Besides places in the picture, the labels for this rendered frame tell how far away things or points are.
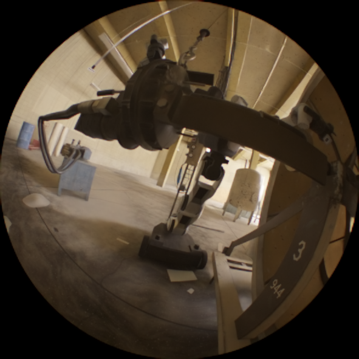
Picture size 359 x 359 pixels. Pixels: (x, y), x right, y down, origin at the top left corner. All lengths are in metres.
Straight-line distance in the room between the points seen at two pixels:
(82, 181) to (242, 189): 4.69
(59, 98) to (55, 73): 1.48
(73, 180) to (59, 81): 6.99
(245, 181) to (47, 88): 10.07
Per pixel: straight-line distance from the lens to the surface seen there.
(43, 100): 7.99
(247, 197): 4.88
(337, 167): 0.52
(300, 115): 0.71
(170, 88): 0.27
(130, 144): 0.40
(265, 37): 6.41
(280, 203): 1.34
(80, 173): 1.91
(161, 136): 0.33
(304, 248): 0.49
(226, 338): 0.67
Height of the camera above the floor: 0.71
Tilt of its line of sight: 2 degrees up
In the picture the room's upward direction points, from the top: 19 degrees clockwise
